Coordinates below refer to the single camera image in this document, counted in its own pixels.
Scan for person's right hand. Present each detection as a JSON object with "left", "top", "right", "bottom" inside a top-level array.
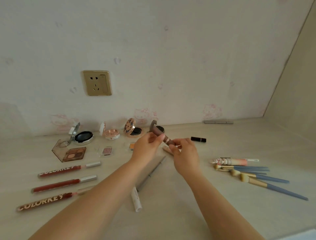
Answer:
[{"left": 169, "top": 138, "right": 202, "bottom": 178}]

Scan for person's left hand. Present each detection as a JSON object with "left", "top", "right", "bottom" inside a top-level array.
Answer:
[{"left": 131, "top": 133, "right": 165, "bottom": 168}]

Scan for ornate rose gold lip tube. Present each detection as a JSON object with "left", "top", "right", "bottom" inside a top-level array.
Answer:
[{"left": 162, "top": 144, "right": 182, "bottom": 156}]

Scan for grey slim eyeliner pencil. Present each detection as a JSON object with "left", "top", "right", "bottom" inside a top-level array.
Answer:
[{"left": 136, "top": 156, "right": 166, "bottom": 192}]

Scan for brown lipstick tube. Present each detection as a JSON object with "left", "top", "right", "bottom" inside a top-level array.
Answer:
[{"left": 152, "top": 126, "right": 177, "bottom": 145}]

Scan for small dark round compact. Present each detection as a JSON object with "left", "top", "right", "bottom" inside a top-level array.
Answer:
[{"left": 148, "top": 120, "right": 165, "bottom": 134}]

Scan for pink blue patterned compact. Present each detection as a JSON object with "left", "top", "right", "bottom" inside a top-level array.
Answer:
[{"left": 123, "top": 118, "right": 146, "bottom": 138}]

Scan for white floral round compact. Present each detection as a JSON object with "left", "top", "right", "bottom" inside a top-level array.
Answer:
[{"left": 99, "top": 121, "right": 121, "bottom": 141}]

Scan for pink single eyeshadow pan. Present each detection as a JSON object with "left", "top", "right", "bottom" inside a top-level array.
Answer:
[{"left": 95, "top": 146, "right": 114, "bottom": 156}]

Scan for white concealer tube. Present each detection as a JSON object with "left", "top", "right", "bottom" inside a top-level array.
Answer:
[{"left": 131, "top": 187, "right": 143, "bottom": 213}]

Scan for silver round cushion compact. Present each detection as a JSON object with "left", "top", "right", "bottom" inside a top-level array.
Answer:
[{"left": 60, "top": 122, "right": 95, "bottom": 146}]

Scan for brown Colorkey lip gloss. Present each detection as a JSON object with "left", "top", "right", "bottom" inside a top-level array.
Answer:
[{"left": 16, "top": 185, "right": 95, "bottom": 212}]

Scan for person's left forearm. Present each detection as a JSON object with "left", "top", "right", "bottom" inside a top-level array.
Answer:
[{"left": 28, "top": 159, "right": 146, "bottom": 240}]

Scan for person's right forearm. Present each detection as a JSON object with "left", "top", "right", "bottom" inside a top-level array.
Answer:
[{"left": 186, "top": 172, "right": 266, "bottom": 240}]

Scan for light wooden table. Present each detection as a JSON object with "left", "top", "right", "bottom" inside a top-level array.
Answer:
[{"left": 0, "top": 117, "right": 316, "bottom": 240}]

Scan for white wardrobe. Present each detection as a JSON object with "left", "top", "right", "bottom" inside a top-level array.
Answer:
[{"left": 276, "top": 228, "right": 316, "bottom": 240}]

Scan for gold wall socket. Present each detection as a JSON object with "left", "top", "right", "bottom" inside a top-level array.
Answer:
[{"left": 83, "top": 70, "right": 113, "bottom": 97}]

